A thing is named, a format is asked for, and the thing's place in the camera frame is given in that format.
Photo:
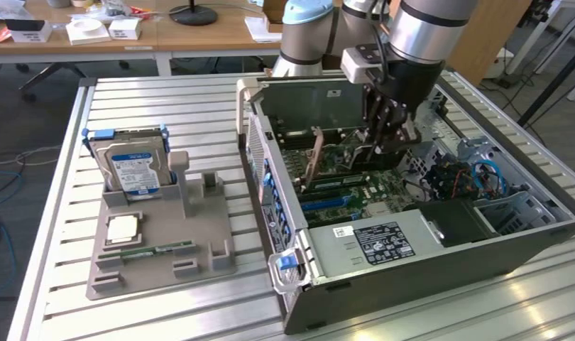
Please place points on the white labelled box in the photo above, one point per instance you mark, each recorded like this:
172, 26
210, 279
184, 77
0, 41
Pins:
124, 29

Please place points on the low metal disk bay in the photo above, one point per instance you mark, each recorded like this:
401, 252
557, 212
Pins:
513, 213

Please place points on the black expansion slot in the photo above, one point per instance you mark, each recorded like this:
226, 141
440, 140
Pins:
320, 194

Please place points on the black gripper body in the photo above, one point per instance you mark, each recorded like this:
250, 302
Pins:
409, 81

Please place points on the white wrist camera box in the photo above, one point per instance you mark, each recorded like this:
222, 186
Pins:
354, 65

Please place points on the black and white box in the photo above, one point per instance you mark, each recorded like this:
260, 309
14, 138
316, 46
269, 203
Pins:
27, 32

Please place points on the NVIDIA graphics card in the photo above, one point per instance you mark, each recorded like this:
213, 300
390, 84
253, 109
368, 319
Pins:
314, 156

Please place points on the green RAM stick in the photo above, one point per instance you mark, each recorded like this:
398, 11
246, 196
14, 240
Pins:
338, 182
144, 250

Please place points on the silver CPU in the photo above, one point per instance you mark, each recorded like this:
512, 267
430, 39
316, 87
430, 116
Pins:
122, 229

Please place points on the open grey PC case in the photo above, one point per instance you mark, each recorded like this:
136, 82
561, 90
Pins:
409, 284

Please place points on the white floor unit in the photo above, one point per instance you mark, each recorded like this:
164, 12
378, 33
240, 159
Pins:
500, 64

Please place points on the hard disk with blue caddy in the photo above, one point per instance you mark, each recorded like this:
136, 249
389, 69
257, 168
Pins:
130, 167

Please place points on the grey power supply unit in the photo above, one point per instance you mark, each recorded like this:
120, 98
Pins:
362, 248

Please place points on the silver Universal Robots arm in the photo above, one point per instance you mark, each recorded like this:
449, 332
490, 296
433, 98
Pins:
424, 32

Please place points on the blue expansion slot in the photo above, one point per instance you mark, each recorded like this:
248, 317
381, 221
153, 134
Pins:
324, 204

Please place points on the black tripod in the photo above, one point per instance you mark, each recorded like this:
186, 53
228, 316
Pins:
552, 90

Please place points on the brown cardboard box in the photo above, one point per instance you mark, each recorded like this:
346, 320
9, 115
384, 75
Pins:
272, 10

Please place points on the grey parts rack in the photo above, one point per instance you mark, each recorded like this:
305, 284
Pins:
164, 263

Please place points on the tall metal disk bay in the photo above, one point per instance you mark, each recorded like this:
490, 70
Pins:
428, 160

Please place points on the wooden desk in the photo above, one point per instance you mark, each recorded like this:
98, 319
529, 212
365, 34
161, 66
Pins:
196, 39

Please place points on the blue case latch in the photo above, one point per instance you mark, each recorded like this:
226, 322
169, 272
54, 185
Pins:
286, 261

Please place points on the black chair base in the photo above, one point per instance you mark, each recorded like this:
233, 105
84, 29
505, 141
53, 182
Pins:
54, 71

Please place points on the black lamp base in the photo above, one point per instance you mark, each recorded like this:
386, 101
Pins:
194, 16

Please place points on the white boxes on desk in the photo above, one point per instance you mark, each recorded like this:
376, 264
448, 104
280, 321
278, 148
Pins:
88, 32

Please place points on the metal socket cover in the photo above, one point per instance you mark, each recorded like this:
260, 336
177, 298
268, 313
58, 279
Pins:
354, 136

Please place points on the white paper stack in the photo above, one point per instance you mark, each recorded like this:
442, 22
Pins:
260, 30

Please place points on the green motherboard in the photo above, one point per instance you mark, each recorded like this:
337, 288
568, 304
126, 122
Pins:
376, 192

